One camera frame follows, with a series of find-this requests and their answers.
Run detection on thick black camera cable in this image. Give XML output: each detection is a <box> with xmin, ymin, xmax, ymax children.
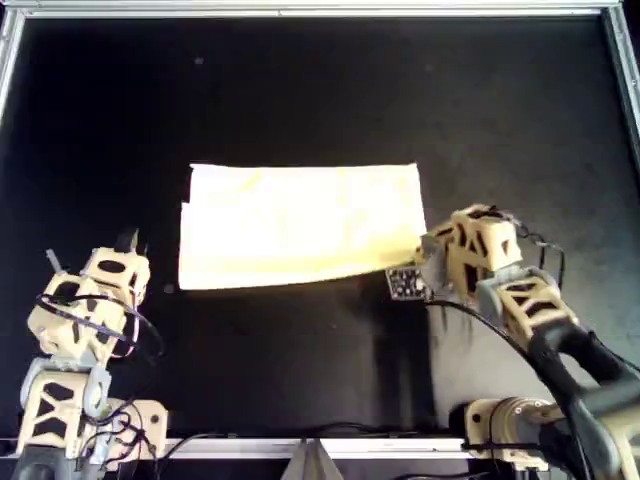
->
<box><xmin>424</xmin><ymin>298</ymin><xmax>601</xmax><ymax>480</ymax></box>

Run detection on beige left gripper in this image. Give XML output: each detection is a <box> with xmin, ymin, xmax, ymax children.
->
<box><xmin>81</xmin><ymin>226</ymin><xmax>153</xmax><ymax>307</ymax></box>

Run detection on beige right arm base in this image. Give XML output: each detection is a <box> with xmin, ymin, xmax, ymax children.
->
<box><xmin>462</xmin><ymin>397</ymin><xmax>569</xmax><ymax>472</ymax></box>

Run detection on grey left camera bracket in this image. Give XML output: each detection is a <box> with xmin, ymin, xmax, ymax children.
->
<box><xmin>44</xmin><ymin>248</ymin><xmax>70</xmax><ymax>277</ymax></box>

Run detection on grey triangular camera stand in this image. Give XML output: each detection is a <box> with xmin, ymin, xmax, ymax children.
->
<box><xmin>282</xmin><ymin>438</ymin><xmax>346</xmax><ymax>480</ymax></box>

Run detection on black right wrist cable loops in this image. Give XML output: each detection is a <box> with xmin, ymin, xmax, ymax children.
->
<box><xmin>487</xmin><ymin>204</ymin><xmax>569</xmax><ymax>301</ymax></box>

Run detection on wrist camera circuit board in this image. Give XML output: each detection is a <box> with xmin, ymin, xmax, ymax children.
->
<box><xmin>385</xmin><ymin>266</ymin><xmax>434</xmax><ymax>302</ymax></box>

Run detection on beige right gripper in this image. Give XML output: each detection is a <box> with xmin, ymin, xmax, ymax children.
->
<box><xmin>413</xmin><ymin>213</ymin><xmax>483</xmax><ymax>305</ymax></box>

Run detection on black left base cable tangle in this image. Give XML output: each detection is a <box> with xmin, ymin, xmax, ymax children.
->
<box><xmin>74</xmin><ymin>399</ymin><xmax>172</xmax><ymax>474</ymax></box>

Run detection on beige left arm base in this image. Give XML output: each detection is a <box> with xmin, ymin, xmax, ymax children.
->
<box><xmin>107</xmin><ymin>398</ymin><xmax>170</xmax><ymax>459</ymax></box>

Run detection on black left arm cable loops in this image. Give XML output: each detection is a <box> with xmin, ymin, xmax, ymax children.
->
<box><xmin>34</xmin><ymin>292</ymin><xmax>166</xmax><ymax>364</ymax></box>

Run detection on thin black table edge cable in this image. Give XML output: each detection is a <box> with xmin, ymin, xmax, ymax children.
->
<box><xmin>162</xmin><ymin>422</ymin><xmax>426</xmax><ymax>459</ymax></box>

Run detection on pale yellow square cloth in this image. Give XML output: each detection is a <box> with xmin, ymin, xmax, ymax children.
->
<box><xmin>178</xmin><ymin>160</ymin><xmax>429</xmax><ymax>291</ymax></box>

